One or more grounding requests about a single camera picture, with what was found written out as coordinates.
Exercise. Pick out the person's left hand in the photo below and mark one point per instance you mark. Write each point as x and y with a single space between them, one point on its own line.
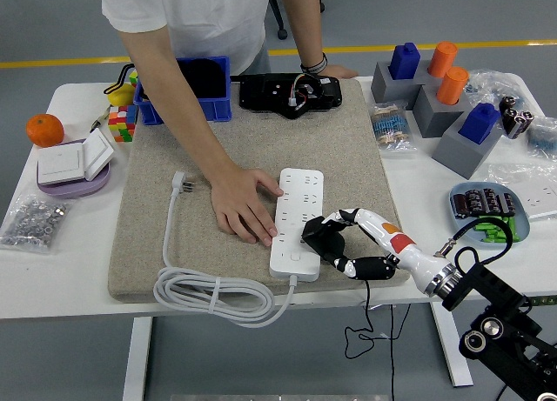
339 71

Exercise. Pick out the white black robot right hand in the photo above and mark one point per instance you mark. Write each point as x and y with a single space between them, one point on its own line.
404 249

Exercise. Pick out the person's right hand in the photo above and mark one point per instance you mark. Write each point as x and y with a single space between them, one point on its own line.
237 201

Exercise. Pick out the white power strip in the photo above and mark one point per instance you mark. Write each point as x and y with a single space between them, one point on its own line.
296 192

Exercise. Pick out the black power adapter plug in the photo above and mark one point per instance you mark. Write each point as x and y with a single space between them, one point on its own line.
326 240

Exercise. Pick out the person's right forearm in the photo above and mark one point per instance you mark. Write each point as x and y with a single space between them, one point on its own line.
183 114

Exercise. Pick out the person's left forearm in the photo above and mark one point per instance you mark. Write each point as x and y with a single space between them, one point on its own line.
304 27

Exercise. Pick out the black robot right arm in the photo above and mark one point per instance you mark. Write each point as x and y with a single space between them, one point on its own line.
500 296

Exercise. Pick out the black wristband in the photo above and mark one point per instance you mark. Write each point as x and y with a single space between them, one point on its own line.
315 66

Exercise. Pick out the wide grey holder block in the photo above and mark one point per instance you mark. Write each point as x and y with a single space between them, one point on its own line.
387 92

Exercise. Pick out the blue square peg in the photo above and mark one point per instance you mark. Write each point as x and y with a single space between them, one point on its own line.
478 124
404 62

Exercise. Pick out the black office chair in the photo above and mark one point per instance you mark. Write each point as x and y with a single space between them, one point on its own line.
282 33

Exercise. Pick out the dark brown capacitor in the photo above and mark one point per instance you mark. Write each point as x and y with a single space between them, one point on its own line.
491 200
460 205
508 201
474 201

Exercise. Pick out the grey-brown mat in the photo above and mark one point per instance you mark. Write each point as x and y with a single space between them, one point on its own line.
283 144

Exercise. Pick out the bag of resistors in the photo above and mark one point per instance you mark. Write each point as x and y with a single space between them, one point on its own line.
389 127

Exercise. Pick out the black electronic device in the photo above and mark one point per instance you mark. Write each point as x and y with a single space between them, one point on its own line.
261 92

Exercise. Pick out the pile of green pegs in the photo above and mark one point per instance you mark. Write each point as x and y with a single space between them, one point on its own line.
491 234

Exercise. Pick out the blue plastic bin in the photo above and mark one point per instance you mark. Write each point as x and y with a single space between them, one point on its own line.
217 107

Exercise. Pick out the orange cylinder peg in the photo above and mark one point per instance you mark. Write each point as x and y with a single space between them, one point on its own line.
441 59
452 85

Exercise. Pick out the white table leg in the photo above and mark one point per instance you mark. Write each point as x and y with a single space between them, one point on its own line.
137 357
452 353

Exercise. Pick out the light blue plate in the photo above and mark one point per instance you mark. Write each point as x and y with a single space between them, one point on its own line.
524 220

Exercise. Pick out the person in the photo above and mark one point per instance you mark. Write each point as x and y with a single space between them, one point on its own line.
209 18

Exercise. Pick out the black table control panel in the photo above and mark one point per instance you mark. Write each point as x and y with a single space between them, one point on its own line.
544 301

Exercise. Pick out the clear bag of blue parts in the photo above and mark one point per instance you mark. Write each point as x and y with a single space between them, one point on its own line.
491 83
544 138

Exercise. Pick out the yellow toy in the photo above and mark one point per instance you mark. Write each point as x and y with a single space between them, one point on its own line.
119 96

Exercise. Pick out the small colourful puzzle cube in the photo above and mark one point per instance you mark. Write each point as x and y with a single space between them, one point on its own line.
132 78

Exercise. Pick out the purple plate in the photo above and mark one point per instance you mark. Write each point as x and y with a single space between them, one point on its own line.
74 190

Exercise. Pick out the bag of metal nuts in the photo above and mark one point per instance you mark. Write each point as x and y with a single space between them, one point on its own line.
32 222

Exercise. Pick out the orange fruit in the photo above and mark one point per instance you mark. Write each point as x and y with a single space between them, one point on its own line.
43 131

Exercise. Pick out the white wall switch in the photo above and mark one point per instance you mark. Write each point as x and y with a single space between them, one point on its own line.
98 151
58 164

